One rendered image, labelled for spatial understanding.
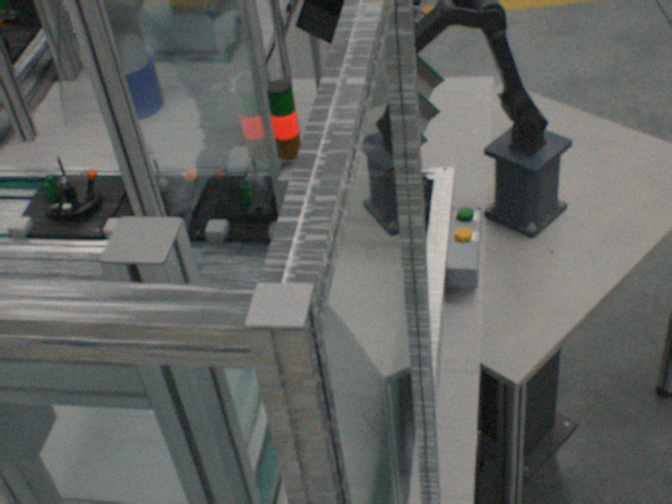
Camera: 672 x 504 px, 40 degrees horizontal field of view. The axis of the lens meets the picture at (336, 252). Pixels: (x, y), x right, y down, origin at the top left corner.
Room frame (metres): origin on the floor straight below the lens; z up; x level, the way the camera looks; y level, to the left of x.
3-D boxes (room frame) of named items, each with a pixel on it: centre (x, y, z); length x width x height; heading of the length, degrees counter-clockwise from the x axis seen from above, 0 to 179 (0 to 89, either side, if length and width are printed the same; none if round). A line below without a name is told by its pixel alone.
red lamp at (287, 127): (1.51, 0.06, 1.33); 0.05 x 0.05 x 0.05
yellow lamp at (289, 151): (1.51, 0.06, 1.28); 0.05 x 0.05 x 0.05
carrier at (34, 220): (1.85, 0.63, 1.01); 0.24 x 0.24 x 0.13; 76
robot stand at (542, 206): (1.70, -0.47, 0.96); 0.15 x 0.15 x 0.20; 40
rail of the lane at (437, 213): (1.36, -0.18, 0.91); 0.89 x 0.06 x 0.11; 166
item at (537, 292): (1.74, -0.44, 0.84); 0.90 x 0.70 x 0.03; 130
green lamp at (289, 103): (1.51, 0.06, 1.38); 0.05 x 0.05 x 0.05
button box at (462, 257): (1.53, -0.29, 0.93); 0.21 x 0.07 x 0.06; 166
